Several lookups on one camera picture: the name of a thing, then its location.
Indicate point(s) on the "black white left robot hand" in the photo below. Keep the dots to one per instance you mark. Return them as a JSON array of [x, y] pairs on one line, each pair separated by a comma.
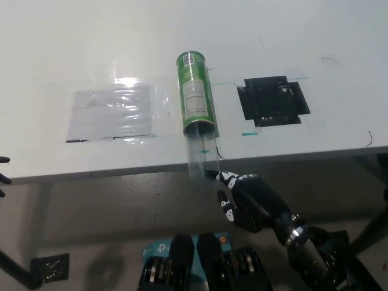
[[3, 179]]

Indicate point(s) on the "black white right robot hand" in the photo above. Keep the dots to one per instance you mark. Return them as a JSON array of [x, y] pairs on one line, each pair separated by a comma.
[[254, 200]]

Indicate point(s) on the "clear plastic chips tray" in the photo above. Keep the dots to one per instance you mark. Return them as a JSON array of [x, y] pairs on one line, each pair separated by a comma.
[[201, 154]]

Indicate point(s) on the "black teal robot torso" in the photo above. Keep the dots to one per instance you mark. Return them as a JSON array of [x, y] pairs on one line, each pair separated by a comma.
[[206, 263]]

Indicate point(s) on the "green cylindrical chips can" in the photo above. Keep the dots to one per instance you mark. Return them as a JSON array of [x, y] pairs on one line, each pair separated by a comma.
[[194, 91]]

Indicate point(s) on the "short green tape mark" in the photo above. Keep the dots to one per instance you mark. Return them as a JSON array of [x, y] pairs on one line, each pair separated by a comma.
[[249, 133]]

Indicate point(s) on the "black metal table leg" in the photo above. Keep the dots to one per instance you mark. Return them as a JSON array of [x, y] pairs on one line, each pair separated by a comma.
[[18, 269], [371, 230]]

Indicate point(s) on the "black tape square patch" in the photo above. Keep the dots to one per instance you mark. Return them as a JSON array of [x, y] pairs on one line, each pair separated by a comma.
[[272, 101]]

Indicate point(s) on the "clear plastic sheet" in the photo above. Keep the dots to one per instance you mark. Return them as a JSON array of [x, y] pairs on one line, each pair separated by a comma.
[[109, 112]]

